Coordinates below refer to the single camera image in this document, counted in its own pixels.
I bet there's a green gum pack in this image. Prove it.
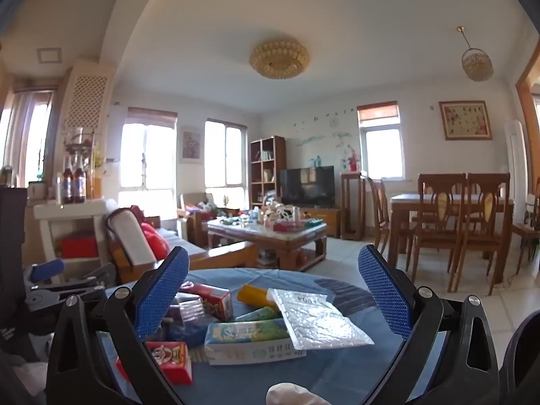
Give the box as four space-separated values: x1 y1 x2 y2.
234 306 282 322

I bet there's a blue tablecloth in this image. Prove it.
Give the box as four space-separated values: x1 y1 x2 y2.
97 268 448 405

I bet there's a crystal pendant lamp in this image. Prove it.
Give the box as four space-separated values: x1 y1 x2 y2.
456 26 494 82

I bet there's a pile of coffee table items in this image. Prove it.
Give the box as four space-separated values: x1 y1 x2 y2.
217 203 323 232

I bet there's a white side shelf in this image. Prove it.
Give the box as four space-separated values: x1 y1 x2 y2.
34 198 123 283

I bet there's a green white tissue box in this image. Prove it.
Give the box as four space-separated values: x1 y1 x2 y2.
204 318 308 366

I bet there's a yellow packet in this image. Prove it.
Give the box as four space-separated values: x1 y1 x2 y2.
236 285 281 308

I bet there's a square ceiling panel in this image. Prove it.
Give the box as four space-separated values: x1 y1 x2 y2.
36 46 63 65

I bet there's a framed wall picture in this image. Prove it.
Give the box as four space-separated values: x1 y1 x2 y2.
439 100 493 141

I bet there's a wooden television cabinet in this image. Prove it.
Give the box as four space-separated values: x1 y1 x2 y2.
304 207 342 239

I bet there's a wooden coffee table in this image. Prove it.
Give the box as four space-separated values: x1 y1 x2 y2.
207 215 329 273

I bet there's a wooden sofa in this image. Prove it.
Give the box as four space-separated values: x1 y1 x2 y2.
105 205 259 283

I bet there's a red snack box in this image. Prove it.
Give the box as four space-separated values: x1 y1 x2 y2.
116 341 194 385

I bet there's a dark glass bottle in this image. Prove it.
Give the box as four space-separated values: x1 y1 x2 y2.
74 155 87 203
62 156 76 204

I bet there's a red storage box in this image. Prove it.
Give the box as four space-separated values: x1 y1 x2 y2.
61 236 100 259

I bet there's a white floor air conditioner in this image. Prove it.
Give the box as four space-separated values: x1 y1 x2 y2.
504 120 526 197

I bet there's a wooden armchair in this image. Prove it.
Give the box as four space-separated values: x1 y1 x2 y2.
177 193 249 245

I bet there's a tall wooden stand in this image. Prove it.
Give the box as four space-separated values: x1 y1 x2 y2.
340 171 369 241

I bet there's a wall poster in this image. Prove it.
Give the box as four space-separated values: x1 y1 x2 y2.
181 127 203 164

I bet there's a person's left forearm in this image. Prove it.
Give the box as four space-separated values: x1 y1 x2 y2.
0 335 47 405

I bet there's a white sofa back cushion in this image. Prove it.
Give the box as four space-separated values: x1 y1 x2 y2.
107 209 159 264

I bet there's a wooden dining table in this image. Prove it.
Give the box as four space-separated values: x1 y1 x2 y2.
388 194 515 283

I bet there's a red juice carton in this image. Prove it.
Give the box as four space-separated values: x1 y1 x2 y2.
179 282 234 322

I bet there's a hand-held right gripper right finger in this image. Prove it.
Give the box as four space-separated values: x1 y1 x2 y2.
358 244 501 405

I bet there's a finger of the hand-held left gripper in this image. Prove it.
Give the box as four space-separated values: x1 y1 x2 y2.
23 259 66 285
25 264 116 316

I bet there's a black television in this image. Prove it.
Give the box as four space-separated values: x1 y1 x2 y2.
280 166 336 208

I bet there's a wooden dining chair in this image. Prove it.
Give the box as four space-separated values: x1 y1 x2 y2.
407 173 467 292
366 176 393 254
449 173 511 296
512 194 540 279

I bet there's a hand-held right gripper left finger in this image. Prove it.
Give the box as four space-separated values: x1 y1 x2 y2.
46 245 190 405

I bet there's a white cloth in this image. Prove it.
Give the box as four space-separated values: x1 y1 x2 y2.
266 383 321 405

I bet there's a gold ceiling lamp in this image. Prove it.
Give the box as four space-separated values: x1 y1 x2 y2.
249 39 311 80

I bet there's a window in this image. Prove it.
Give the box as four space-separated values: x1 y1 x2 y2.
358 127 406 180
205 120 247 188
120 122 177 188

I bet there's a silver bubble mailer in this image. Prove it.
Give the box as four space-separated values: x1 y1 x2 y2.
270 288 375 351

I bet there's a wire flower rack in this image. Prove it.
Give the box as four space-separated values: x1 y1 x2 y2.
63 127 104 165

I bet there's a wooden bookshelf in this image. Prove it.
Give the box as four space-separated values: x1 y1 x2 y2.
250 136 288 209

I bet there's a red flower decoration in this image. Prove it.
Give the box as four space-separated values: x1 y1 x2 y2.
344 145 361 173

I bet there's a white lattice panel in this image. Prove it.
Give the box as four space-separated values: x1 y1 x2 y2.
55 61 116 178

